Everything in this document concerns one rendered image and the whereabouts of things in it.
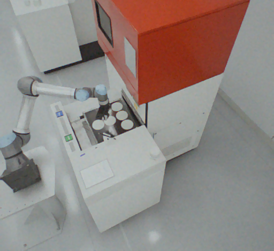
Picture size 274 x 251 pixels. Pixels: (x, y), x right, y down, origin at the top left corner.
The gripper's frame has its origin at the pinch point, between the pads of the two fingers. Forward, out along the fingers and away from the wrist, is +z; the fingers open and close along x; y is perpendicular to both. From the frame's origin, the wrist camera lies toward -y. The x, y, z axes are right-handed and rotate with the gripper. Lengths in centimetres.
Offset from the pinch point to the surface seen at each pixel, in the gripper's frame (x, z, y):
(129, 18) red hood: -17, -83, 17
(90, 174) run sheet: -11.2, 2.9, -43.6
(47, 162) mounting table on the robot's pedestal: 29, 18, -43
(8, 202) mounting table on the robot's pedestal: 36, 18, -77
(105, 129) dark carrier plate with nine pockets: -1.1, 9.4, -2.8
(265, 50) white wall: -106, 2, 140
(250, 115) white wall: -122, 85, 128
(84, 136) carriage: 12.6, 11.4, -14.4
